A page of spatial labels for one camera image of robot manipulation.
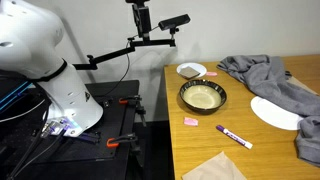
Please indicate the purple white marker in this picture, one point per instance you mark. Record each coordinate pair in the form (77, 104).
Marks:
(235, 137)

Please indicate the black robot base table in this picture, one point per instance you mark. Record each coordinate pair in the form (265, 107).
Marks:
(85, 157)

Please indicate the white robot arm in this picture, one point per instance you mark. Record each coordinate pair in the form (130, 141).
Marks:
(28, 37)

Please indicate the dark striped ceramic bowl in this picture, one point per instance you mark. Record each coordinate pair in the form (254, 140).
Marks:
(203, 96)

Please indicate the upper orange black clamp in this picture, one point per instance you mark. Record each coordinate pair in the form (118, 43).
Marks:
(127, 99)

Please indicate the orange black clamp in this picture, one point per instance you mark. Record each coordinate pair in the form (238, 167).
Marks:
(114, 142)
(127, 99)

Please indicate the brown square coaster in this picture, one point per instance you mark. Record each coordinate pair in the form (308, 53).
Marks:
(188, 72)

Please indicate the small white plate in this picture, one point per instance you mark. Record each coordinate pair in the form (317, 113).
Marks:
(198, 67)

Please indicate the pink sticky note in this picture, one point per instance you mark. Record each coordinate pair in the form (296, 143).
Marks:
(190, 121)

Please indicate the pink eraser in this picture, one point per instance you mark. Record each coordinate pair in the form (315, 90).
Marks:
(211, 74)

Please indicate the lower orange black clamp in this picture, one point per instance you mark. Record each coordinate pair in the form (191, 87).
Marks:
(114, 142)

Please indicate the beige cloth napkin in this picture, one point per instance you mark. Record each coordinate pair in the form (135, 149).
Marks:
(220, 167)

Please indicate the grey sweatshirt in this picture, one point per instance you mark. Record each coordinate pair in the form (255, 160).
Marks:
(265, 76)

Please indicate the large white plate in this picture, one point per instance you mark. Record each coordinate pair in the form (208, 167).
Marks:
(275, 115)

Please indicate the black camera on mount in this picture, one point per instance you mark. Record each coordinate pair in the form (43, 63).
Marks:
(174, 22)

